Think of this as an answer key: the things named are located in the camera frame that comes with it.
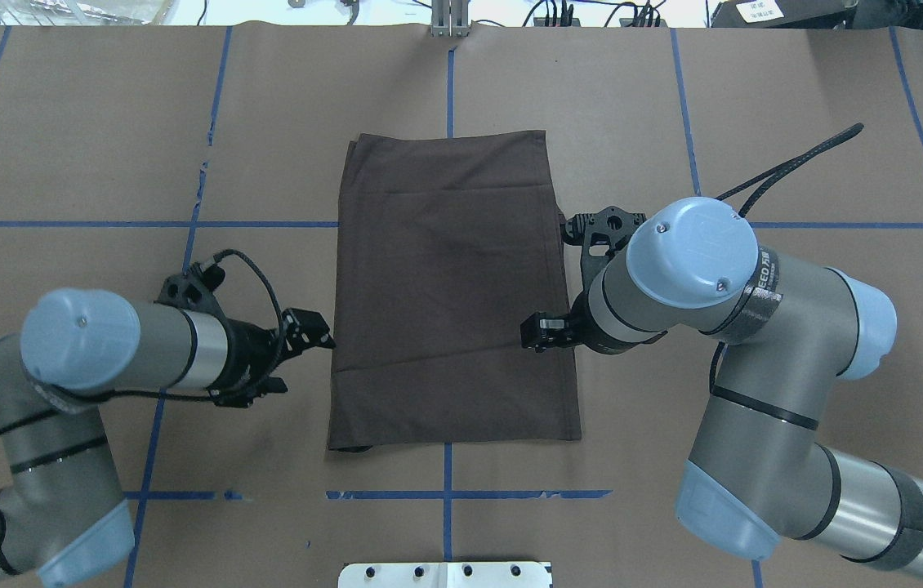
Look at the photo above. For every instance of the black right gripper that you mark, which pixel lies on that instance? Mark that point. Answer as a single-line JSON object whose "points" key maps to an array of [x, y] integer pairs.
{"points": [[545, 331]]}

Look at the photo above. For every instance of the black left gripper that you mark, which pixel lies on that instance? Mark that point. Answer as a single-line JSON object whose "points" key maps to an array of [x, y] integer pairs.
{"points": [[247, 349]]}

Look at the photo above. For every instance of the dark brown t-shirt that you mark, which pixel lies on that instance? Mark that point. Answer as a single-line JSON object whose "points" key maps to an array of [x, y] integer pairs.
{"points": [[444, 248]]}

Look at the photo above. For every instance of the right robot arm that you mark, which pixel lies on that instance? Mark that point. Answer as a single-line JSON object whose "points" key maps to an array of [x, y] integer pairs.
{"points": [[791, 330]]}

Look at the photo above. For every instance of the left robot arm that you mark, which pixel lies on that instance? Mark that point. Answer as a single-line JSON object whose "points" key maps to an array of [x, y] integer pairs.
{"points": [[65, 516]]}

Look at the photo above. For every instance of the aluminium frame post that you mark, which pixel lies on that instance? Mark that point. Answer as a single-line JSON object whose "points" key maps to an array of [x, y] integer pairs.
{"points": [[449, 18]]}

